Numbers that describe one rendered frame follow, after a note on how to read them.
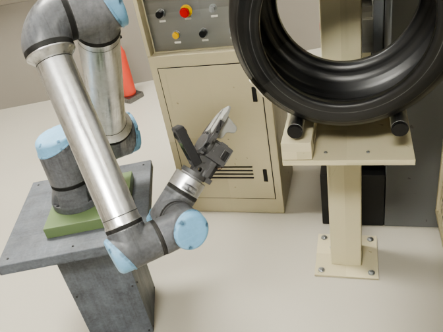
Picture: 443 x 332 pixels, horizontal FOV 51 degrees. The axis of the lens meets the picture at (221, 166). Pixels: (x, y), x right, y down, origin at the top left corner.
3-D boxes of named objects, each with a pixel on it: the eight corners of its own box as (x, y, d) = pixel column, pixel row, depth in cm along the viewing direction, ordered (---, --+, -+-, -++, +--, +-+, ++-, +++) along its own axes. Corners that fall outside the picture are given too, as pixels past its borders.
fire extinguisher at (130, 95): (144, 90, 420) (128, 30, 390) (143, 101, 399) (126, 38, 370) (118, 95, 419) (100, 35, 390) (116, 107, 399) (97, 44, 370)
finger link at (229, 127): (242, 116, 127) (225, 144, 126) (226, 103, 125) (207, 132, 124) (247, 116, 124) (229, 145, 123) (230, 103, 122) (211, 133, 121)
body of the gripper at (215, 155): (225, 146, 130) (202, 182, 129) (201, 130, 127) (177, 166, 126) (235, 148, 123) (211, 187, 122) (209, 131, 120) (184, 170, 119)
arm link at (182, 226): (173, 262, 107) (157, 244, 118) (217, 241, 111) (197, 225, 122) (161, 227, 104) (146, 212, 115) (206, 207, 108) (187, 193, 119)
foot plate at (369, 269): (318, 234, 225) (318, 231, 224) (376, 237, 217) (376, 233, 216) (314, 276, 203) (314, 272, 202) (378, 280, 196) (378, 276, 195)
